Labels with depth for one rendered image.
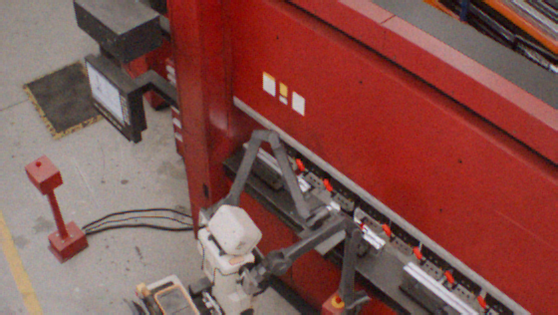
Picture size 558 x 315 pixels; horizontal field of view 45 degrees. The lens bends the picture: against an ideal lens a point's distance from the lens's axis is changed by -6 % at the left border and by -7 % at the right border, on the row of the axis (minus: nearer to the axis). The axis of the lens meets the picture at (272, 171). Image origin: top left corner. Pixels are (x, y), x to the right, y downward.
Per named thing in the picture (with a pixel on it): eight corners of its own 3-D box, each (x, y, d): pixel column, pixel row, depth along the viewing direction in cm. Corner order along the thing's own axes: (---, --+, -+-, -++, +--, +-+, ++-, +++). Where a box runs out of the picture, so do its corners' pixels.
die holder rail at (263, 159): (242, 156, 422) (242, 145, 416) (250, 151, 425) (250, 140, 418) (302, 202, 397) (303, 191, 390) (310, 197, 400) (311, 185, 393)
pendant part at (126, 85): (93, 105, 400) (83, 56, 374) (110, 96, 405) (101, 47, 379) (135, 145, 377) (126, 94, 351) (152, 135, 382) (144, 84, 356)
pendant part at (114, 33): (93, 115, 415) (69, -4, 354) (127, 96, 427) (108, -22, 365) (139, 158, 389) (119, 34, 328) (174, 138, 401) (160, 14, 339)
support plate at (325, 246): (297, 235, 367) (297, 234, 366) (333, 208, 379) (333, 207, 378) (322, 255, 358) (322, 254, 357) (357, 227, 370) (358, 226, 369)
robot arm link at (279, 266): (344, 203, 326) (352, 213, 317) (357, 223, 332) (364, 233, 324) (262, 255, 327) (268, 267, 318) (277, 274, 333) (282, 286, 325)
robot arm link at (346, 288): (344, 219, 330) (352, 230, 320) (355, 217, 331) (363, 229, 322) (336, 294, 348) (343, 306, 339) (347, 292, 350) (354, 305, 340)
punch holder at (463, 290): (446, 287, 330) (453, 267, 319) (456, 277, 334) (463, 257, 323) (469, 305, 323) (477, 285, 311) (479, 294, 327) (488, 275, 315)
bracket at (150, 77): (121, 95, 421) (119, 86, 416) (152, 77, 433) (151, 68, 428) (158, 127, 401) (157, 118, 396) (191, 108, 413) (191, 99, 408)
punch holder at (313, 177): (302, 177, 381) (303, 156, 369) (313, 169, 385) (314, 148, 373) (322, 192, 373) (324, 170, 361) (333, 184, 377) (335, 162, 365)
